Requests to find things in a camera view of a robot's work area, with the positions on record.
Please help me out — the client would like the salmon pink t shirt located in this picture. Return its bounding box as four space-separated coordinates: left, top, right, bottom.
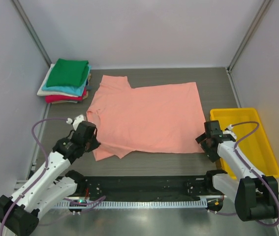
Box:
86 75 205 161

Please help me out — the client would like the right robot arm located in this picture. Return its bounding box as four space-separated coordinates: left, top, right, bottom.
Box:
195 120 279 227

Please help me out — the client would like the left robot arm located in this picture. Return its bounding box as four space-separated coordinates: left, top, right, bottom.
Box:
0 115 100 236

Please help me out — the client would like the yellow plastic bin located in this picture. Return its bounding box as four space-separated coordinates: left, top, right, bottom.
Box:
210 108 279 178

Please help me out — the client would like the beige folded t shirt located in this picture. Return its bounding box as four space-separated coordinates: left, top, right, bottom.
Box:
78 74 91 101

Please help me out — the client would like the red folded t shirt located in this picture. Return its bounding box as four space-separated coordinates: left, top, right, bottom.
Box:
45 86 81 103

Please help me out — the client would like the cyan folded t shirt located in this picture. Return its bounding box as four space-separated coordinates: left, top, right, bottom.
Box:
37 64 91 97

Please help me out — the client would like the grey folded t shirt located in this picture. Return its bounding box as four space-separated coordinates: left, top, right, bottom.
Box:
67 76 92 103

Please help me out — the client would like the white folded t shirt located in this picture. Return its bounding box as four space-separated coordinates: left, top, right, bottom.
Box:
37 63 77 97

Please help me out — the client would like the green folded t shirt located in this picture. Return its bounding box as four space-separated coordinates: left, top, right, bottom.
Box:
46 59 89 88

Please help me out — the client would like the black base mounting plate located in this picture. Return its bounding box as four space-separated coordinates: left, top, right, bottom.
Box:
75 176 222 202

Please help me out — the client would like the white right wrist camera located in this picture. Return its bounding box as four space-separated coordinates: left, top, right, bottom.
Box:
223 124 237 142

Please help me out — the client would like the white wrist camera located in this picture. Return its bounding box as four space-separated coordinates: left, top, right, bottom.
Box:
66 114 86 130
223 124 237 142

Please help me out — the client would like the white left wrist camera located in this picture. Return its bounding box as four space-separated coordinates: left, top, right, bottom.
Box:
66 114 86 130

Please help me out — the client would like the slotted cable duct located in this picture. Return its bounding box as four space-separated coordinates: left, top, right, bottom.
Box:
52 199 207 210

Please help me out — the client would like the right aluminium frame post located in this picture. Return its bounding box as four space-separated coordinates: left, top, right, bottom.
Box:
226 0 274 74

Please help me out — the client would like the aluminium frame post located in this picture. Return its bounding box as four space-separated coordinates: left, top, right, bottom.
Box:
10 0 52 66
226 0 274 74

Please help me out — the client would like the left aluminium frame post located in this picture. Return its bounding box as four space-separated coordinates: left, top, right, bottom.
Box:
10 0 52 66

